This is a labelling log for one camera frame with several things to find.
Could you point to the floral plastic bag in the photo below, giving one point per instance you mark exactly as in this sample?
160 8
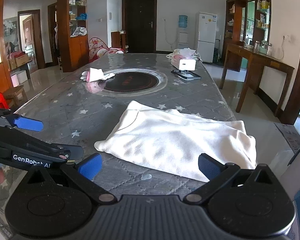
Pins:
172 53

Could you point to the white refrigerator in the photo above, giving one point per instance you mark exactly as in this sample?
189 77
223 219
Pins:
206 37

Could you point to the clear plastic scrap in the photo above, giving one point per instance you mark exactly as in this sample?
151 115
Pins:
146 177

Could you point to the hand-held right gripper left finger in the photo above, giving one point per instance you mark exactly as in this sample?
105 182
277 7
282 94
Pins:
90 166

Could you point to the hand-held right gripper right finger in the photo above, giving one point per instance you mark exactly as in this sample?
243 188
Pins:
210 167

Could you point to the wooden side table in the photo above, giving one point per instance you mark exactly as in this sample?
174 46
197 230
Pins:
260 58

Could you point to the wooden stool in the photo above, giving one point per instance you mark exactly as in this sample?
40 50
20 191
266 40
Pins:
15 92

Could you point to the blue water bottle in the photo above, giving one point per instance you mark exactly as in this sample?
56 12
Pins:
183 21

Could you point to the blue plastic bag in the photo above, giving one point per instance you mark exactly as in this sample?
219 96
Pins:
82 16

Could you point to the glass jar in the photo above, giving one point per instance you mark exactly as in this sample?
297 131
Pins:
268 49
256 47

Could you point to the dark wooden door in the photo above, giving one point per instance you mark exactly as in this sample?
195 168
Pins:
138 22

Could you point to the white water dispenser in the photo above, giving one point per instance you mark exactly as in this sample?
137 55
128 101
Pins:
183 38

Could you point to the pink cloth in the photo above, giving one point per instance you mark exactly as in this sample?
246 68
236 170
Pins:
15 54

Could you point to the white tissue box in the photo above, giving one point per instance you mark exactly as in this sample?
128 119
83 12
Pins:
187 64

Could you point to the grey floor mat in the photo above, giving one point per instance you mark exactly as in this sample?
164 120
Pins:
288 137

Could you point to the white sweater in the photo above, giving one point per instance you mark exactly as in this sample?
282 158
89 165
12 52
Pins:
165 140

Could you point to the white pink tissue pack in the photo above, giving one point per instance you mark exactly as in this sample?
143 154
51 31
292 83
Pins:
95 74

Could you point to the round black induction cooktop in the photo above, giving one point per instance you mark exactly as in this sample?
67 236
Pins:
130 81

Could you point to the pink play tent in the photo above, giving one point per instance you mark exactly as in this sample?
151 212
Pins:
100 52

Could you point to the wooden interior door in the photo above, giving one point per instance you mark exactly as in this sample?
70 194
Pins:
27 37

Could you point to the pink storage bin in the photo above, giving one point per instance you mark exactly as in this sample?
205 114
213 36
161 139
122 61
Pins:
14 80

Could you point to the wooden display cabinet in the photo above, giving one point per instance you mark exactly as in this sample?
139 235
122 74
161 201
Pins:
76 52

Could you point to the mop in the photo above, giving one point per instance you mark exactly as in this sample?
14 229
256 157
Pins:
218 52

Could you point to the cardboard box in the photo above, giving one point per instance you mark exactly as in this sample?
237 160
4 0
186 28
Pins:
12 63
23 59

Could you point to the wooden shoe cabinet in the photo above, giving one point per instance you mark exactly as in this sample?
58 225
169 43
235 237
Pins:
116 42

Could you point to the white storage bin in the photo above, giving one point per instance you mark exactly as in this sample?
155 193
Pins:
22 77

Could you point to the hanging clothes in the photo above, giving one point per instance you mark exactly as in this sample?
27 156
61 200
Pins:
56 35

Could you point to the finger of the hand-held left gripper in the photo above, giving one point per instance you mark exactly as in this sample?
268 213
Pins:
70 152
27 123

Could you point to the flower wall picture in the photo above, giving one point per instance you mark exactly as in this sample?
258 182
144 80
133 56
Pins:
10 32

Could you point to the grey star quilted table cover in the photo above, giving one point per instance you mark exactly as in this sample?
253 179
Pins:
65 105

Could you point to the white plastic bag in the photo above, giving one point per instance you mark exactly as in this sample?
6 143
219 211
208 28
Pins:
78 32

